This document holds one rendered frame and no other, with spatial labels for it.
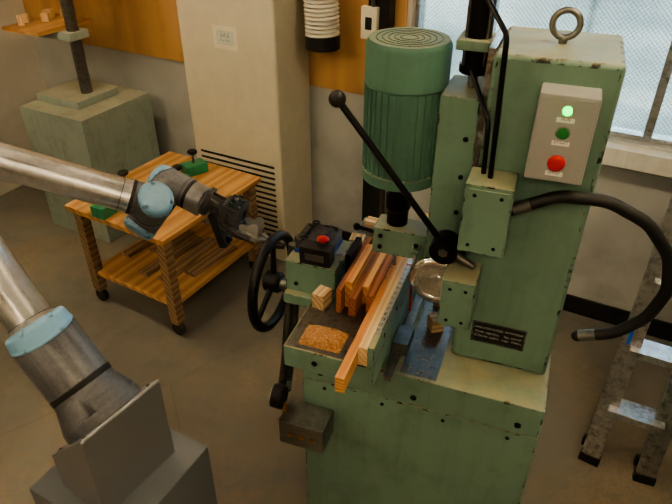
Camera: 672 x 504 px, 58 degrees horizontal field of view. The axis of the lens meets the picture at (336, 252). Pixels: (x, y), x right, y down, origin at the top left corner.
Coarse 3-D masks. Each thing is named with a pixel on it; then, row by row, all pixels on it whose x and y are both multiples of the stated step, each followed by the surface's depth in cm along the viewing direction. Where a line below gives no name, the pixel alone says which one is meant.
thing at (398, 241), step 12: (384, 216) 149; (384, 228) 145; (396, 228) 145; (408, 228) 145; (420, 228) 145; (384, 240) 146; (396, 240) 145; (408, 240) 144; (420, 240) 143; (384, 252) 148; (396, 252) 147; (408, 252) 146; (420, 252) 145
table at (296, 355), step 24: (288, 288) 158; (336, 288) 153; (408, 288) 154; (312, 312) 145; (336, 312) 145; (360, 312) 145; (288, 360) 138; (312, 360) 135; (336, 360) 132; (360, 384) 134
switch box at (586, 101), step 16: (544, 96) 103; (560, 96) 102; (576, 96) 102; (592, 96) 101; (544, 112) 104; (560, 112) 103; (576, 112) 103; (592, 112) 102; (544, 128) 106; (576, 128) 104; (592, 128) 103; (544, 144) 107; (576, 144) 105; (528, 160) 110; (544, 160) 109; (576, 160) 107; (528, 176) 111; (544, 176) 110; (576, 176) 108
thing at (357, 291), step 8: (376, 256) 156; (368, 264) 153; (368, 272) 150; (360, 280) 147; (360, 288) 145; (352, 296) 142; (360, 296) 145; (352, 304) 142; (360, 304) 147; (352, 312) 144
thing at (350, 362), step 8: (400, 256) 158; (384, 280) 149; (384, 288) 147; (376, 296) 144; (376, 304) 142; (368, 312) 139; (368, 320) 137; (360, 328) 135; (360, 336) 132; (352, 344) 130; (352, 352) 128; (344, 360) 126; (352, 360) 126; (344, 368) 124; (352, 368) 127; (336, 376) 122; (344, 376) 122; (336, 384) 123; (344, 384) 123
